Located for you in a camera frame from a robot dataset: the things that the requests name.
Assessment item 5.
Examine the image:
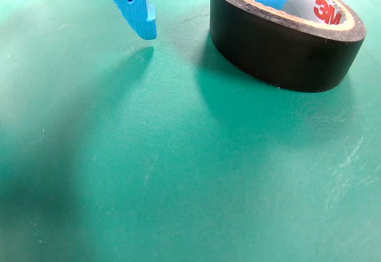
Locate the black electrical tape roll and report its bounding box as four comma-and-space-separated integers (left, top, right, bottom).
210, 0, 367, 93

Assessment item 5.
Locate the green cutting mat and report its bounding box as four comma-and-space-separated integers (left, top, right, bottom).
0, 0, 381, 262

